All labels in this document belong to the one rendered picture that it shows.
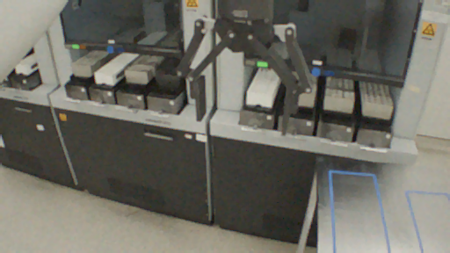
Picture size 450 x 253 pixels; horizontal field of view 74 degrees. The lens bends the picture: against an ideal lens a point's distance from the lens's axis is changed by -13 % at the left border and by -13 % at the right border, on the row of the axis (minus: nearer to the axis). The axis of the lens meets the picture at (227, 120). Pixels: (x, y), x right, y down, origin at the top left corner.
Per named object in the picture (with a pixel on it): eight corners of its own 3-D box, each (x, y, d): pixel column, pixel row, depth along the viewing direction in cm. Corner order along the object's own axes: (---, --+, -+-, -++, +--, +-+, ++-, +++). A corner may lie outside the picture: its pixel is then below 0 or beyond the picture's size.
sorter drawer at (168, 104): (202, 53, 201) (201, 39, 196) (224, 55, 197) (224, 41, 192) (143, 116, 142) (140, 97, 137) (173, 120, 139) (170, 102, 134)
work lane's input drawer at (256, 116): (269, 61, 191) (270, 46, 186) (293, 64, 188) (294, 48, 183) (235, 131, 132) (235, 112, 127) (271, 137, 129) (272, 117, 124)
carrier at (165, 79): (182, 86, 145) (181, 74, 142) (180, 89, 144) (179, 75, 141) (157, 83, 148) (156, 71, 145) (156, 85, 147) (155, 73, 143)
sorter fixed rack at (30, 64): (51, 54, 188) (49, 44, 185) (63, 54, 186) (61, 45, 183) (17, 75, 164) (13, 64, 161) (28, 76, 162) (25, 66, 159)
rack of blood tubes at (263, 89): (261, 75, 159) (261, 63, 155) (282, 78, 156) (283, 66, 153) (245, 106, 135) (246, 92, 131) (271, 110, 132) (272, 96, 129)
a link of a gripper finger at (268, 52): (249, 28, 47) (257, 23, 47) (296, 88, 50) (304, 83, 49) (243, 37, 44) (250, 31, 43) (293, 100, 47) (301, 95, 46)
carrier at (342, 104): (352, 111, 129) (354, 97, 126) (352, 113, 127) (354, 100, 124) (322, 106, 132) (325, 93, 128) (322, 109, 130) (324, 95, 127)
